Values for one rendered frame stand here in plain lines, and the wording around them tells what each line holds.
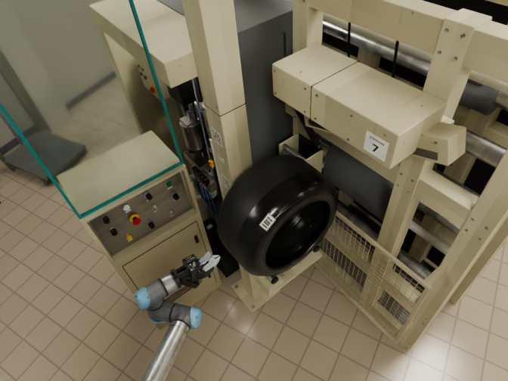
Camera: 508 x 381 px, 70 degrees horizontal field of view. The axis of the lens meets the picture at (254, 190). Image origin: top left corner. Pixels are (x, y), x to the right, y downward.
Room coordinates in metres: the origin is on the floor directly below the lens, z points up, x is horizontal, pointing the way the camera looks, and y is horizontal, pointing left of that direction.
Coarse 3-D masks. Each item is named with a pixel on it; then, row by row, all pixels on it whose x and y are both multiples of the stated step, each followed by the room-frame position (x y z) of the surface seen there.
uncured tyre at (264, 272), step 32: (288, 160) 1.14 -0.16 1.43; (256, 192) 0.98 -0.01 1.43; (288, 192) 0.94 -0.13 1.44; (320, 192) 0.98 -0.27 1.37; (224, 224) 0.95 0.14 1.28; (256, 224) 0.86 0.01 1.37; (288, 224) 1.16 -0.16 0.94; (320, 224) 1.08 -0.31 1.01; (256, 256) 0.80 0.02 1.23; (288, 256) 0.98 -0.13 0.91
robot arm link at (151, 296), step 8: (160, 280) 0.70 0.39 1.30; (144, 288) 0.68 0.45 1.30; (152, 288) 0.67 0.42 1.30; (160, 288) 0.67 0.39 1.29; (136, 296) 0.65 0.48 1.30; (144, 296) 0.64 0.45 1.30; (152, 296) 0.65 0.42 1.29; (160, 296) 0.65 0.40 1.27; (144, 304) 0.62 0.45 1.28; (152, 304) 0.63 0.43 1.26; (160, 304) 0.64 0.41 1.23
